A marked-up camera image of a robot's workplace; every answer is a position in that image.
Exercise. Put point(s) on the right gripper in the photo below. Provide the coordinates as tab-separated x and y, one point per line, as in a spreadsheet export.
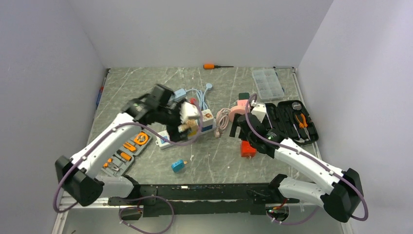
234	126

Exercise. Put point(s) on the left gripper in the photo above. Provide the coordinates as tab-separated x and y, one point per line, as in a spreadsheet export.
174	131

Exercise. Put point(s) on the pink cube socket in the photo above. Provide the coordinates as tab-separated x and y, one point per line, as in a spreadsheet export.
238	108

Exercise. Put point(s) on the red cube adapter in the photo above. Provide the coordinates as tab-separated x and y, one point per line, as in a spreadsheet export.
247	151

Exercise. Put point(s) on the white and blue cube adapter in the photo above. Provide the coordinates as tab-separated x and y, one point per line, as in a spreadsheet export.
209	122

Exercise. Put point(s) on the clear plastic organizer box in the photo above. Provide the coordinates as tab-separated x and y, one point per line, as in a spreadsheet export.
268	84

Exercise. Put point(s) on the black tool case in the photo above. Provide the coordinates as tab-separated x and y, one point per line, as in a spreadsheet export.
292	119

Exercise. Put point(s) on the grey tool case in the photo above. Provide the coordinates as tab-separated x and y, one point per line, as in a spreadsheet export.
126	155

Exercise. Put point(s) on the light blue power strip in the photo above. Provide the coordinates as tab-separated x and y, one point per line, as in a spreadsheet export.
180	94

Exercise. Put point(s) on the orange cube adapter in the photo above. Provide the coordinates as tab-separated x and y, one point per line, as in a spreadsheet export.
189	128

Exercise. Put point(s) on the dark green cube adapter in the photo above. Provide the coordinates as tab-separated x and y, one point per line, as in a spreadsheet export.
243	96

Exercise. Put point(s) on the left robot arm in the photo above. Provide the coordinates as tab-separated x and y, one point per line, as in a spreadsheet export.
79	174

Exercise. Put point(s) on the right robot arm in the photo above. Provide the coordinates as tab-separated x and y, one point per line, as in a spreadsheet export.
339	192

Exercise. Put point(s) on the blue red pen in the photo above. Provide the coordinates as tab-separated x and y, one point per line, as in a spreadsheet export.
100	93

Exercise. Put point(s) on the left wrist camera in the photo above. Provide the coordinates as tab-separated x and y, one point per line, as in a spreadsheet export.
188	111

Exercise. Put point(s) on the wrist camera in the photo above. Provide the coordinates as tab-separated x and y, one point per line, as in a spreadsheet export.
259	111
188	111

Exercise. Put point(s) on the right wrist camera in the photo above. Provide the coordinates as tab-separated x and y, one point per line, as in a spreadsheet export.
259	111

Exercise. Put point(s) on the orange handled screwdriver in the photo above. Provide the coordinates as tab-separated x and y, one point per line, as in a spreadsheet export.
213	66

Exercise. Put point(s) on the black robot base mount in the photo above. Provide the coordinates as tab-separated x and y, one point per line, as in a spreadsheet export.
202	199

